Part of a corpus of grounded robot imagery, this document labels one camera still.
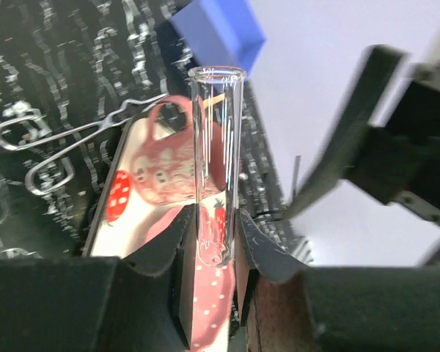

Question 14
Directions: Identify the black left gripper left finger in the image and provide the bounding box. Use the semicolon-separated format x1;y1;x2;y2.
0;205;197;351

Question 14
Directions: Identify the strawberry print white tray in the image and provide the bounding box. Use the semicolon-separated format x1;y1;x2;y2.
88;114;232;347

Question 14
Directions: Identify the pink polka dot plate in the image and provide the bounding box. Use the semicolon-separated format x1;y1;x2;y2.
142;205;239;352

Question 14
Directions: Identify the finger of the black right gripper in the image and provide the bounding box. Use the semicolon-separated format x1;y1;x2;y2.
284;45;407;220

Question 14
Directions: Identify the blue plastic box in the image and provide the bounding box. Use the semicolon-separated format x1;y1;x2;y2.
171;0;266;74

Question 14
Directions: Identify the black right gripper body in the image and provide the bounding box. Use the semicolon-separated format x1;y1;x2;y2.
345;61;440;227

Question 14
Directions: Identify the wooden test tube clamp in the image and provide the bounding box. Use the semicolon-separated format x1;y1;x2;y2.
202;93;225;109

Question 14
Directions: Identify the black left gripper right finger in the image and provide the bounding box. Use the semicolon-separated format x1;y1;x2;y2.
236;209;440;351

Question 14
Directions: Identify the pink patterned mug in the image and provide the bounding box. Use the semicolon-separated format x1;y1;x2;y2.
129;95;227;205

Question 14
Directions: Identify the clear glass test tube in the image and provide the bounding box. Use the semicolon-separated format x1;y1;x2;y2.
188;66;246;267

